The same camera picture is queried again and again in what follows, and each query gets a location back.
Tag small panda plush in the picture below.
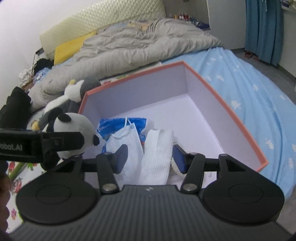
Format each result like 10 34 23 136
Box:
42 107 100 161

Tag blue surgical mask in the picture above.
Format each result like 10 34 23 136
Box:
106 118 144 188

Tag blue red snack bag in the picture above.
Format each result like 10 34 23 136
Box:
97 118 154 145

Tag white fluffy towel strip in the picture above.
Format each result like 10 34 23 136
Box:
138 130 174 185

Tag clear labelled plastic packet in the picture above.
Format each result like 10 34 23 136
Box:
171 156 186 178

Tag person's left hand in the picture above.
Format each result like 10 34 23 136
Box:
0 173 12 232

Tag green back massager brush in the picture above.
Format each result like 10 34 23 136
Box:
9 162 27 181

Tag black clothing pile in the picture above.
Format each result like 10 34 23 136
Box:
1 87 31 129

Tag grey white penguin plush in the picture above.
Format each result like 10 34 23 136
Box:
31 78 101 130

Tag white crumpled cloth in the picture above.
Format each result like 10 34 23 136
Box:
18 68 33 87

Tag pink cardboard box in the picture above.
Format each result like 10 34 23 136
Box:
79 62 267 171

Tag floral bed sheet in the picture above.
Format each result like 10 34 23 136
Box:
6 109 45 233

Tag yellow pillow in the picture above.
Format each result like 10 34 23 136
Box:
54 31 96 66

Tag grey duvet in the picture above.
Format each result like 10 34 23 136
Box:
29 18 223 111

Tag bottles on bedside shelf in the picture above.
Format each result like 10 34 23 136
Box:
171 11 210 31

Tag grey wardrobe cabinet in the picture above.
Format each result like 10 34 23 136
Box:
162 0 248 50

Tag blue curtain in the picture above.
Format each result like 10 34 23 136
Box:
245 0 284 66

